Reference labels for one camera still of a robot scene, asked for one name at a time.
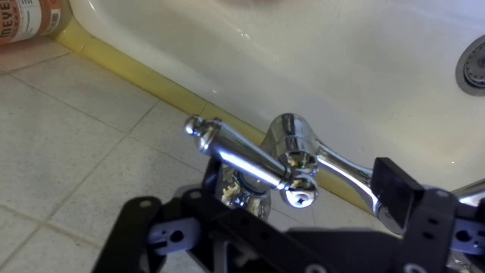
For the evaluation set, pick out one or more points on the orange dish soap bottle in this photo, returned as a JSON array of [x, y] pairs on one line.
[[25, 20]]

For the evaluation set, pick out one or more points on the chrome faucet valve body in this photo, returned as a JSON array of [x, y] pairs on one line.
[[240, 191]]

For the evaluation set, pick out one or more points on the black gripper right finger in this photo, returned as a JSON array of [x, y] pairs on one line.
[[430, 228]]

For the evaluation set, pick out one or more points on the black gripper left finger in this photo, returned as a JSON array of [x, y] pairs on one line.
[[137, 228]]

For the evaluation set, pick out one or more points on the metal sink drain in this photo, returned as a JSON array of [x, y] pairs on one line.
[[475, 65]]

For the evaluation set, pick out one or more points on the white porcelain sink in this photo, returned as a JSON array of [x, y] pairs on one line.
[[304, 55]]

